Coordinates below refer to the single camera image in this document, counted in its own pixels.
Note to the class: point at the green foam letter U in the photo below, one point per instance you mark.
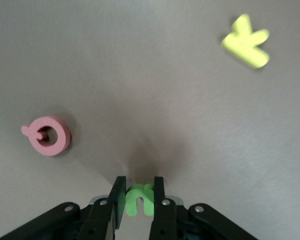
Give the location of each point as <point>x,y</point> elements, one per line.
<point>132,200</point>

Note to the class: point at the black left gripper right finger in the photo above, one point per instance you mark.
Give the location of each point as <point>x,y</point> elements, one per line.
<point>170,220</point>

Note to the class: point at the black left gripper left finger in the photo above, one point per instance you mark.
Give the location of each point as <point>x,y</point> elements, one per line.
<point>97,220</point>

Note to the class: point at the pink foam letter Q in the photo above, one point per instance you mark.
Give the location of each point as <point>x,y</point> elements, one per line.
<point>61,140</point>

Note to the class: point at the yellow foam letter K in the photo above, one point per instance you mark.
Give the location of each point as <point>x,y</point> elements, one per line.
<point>242,45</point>

